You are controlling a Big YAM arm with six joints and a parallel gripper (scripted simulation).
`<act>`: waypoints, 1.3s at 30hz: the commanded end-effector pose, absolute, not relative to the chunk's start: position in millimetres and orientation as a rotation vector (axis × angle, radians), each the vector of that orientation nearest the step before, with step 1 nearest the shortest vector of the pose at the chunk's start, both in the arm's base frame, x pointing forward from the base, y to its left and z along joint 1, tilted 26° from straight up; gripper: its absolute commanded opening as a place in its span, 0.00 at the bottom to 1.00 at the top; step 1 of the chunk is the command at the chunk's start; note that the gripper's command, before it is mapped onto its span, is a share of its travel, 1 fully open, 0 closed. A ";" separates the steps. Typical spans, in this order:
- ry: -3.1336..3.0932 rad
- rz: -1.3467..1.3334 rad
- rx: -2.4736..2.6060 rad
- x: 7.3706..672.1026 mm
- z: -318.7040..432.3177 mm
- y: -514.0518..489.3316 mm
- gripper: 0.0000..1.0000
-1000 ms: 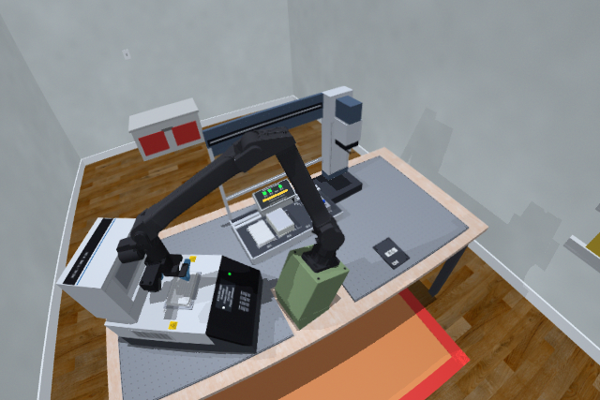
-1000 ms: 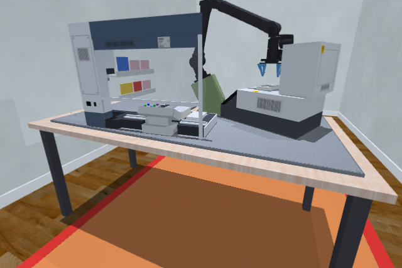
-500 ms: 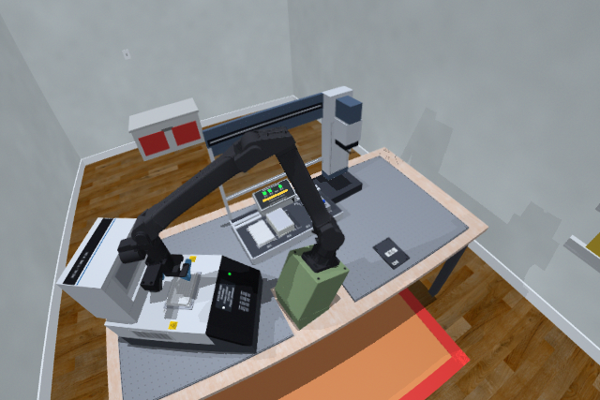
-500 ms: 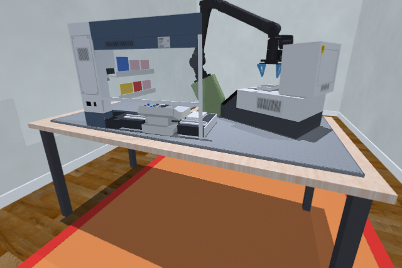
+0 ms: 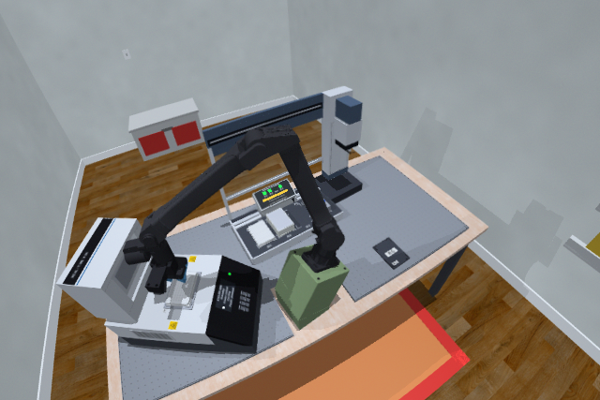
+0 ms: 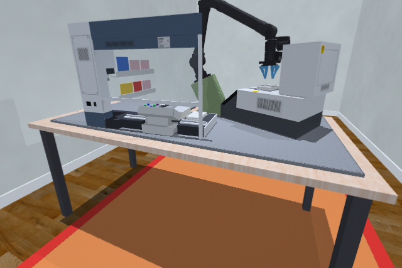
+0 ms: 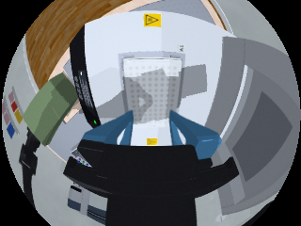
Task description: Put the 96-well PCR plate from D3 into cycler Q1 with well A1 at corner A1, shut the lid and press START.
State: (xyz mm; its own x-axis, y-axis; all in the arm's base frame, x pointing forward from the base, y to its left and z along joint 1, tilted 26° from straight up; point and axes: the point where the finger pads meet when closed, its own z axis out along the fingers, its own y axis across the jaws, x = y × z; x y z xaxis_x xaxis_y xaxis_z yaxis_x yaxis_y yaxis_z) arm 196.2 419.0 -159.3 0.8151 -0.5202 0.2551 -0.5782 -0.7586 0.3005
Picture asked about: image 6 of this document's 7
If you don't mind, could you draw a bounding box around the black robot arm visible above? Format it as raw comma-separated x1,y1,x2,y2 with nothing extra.
198,0,290,66

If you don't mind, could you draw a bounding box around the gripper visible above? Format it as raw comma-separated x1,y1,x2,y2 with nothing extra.
259,50,281,79

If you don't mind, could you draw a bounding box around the white lab instrument with black keypad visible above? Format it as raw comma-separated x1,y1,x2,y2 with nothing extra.
220,41,341,139

